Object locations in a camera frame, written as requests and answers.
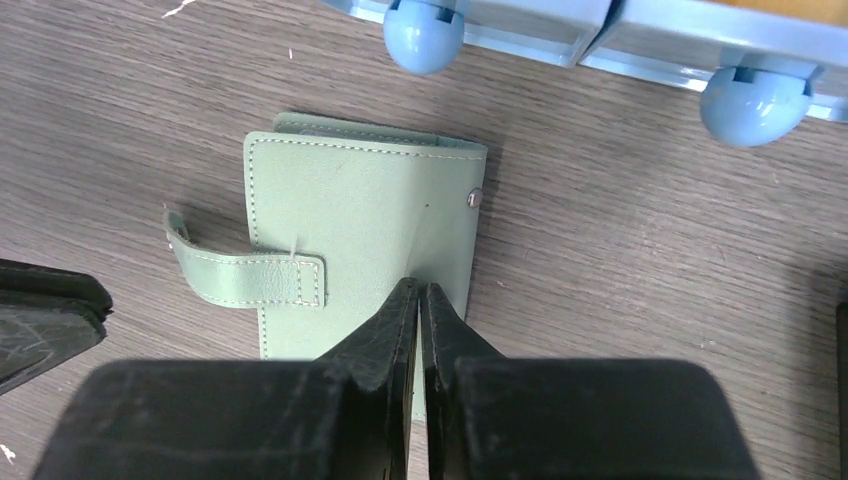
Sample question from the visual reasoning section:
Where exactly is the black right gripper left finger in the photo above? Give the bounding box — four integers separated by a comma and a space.
34, 278, 419, 479

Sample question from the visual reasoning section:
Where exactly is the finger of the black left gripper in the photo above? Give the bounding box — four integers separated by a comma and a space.
1, 259, 113, 394

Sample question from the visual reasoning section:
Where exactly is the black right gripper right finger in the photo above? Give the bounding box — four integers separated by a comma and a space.
422, 283, 760, 479

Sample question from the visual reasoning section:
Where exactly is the mint green card holder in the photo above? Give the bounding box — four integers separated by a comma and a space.
162, 111, 490, 425

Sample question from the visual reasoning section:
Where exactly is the black white checkerboard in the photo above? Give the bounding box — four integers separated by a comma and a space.
835, 301, 848, 480

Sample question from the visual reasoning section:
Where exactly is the blue three-compartment tray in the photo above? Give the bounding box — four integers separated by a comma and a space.
334, 0, 847, 147

